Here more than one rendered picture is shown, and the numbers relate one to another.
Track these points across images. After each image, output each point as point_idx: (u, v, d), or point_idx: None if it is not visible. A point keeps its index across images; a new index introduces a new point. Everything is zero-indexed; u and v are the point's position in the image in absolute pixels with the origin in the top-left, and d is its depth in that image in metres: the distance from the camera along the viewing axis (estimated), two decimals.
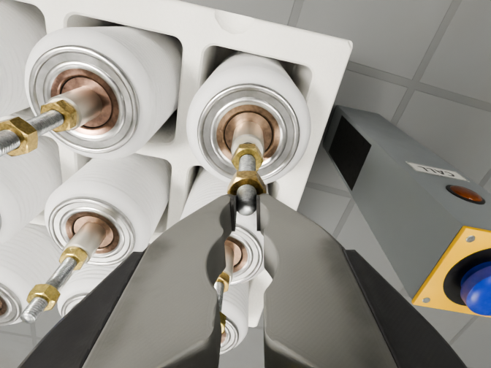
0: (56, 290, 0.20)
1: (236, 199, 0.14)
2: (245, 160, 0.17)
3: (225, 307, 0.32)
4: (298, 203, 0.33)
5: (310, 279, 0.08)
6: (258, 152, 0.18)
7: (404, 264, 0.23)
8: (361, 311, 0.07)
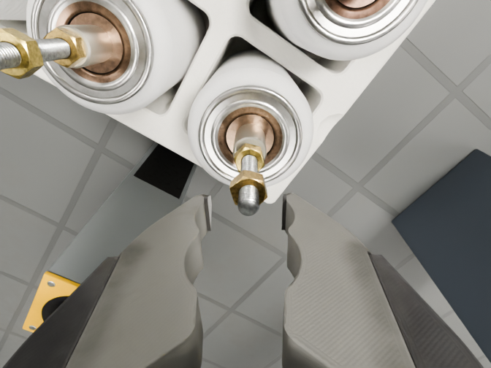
0: None
1: (210, 199, 0.14)
2: (250, 161, 0.17)
3: None
4: (132, 128, 0.29)
5: (333, 281, 0.08)
6: (262, 156, 0.18)
7: (82, 255, 0.23)
8: (384, 317, 0.07)
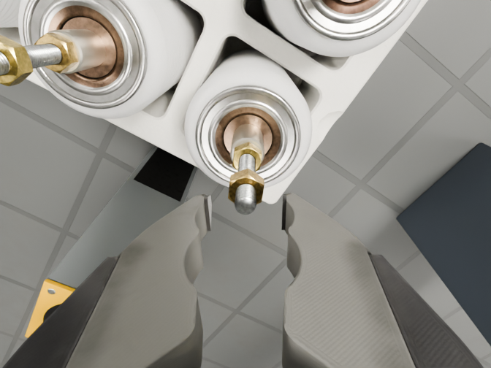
0: None
1: (210, 199, 0.14)
2: (250, 161, 0.17)
3: None
4: (130, 131, 0.29)
5: (333, 281, 0.08)
6: (261, 160, 0.18)
7: (82, 261, 0.22)
8: (384, 317, 0.07)
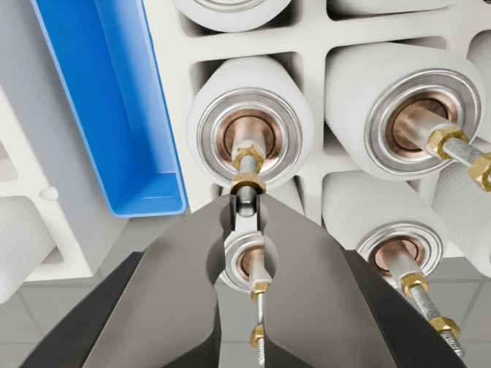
0: None
1: (236, 199, 0.14)
2: None
3: None
4: None
5: (310, 279, 0.08)
6: None
7: None
8: (361, 311, 0.07)
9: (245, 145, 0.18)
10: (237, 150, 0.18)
